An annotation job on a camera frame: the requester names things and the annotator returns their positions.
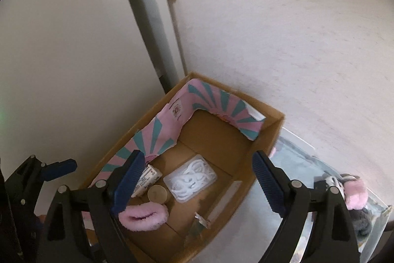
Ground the pink teal striped paper liner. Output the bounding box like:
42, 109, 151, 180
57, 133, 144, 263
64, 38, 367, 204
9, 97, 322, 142
92, 78, 267, 187

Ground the grey fluffy cloth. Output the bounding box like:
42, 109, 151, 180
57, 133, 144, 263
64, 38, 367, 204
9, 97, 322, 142
351, 208, 374, 236

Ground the brown cardboard box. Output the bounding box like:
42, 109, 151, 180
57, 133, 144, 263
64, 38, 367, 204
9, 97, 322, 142
78, 71, 286, 263

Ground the pink fluffy plush piece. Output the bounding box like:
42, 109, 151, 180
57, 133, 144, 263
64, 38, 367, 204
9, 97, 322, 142
343, 178, 367, 210

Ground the light blue printed blanket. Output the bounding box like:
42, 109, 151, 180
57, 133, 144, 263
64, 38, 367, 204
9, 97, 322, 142
240, 127, 394, 263

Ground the grey door frame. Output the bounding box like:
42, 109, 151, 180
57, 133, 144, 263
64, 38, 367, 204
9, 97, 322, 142
112, 0, 187, 94

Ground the small clear clip packet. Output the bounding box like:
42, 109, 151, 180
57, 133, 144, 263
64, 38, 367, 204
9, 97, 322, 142
185, 211, 213, 243

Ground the pink fluffy scrunchie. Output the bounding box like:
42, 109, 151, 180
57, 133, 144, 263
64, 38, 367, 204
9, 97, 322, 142
120, 203, 169, 232

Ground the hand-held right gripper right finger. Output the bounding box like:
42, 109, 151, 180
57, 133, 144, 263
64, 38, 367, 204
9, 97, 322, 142
252, 150, 361, 263

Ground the small round tan lid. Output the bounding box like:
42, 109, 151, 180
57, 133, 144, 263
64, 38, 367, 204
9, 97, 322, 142
147, 184, 169, 205

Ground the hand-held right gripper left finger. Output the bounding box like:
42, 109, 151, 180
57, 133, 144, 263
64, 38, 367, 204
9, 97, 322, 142
46, 150, 147, 263

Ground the black white panda plush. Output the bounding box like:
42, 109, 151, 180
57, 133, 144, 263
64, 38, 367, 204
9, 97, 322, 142
314, 174, 354, 199

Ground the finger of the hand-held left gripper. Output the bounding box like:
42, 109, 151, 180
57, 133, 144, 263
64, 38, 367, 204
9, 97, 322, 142
39, 158, 78, 182

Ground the clear bag of white rings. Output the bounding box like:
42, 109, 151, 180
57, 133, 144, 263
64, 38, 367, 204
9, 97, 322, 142
163, 154, 219, 204

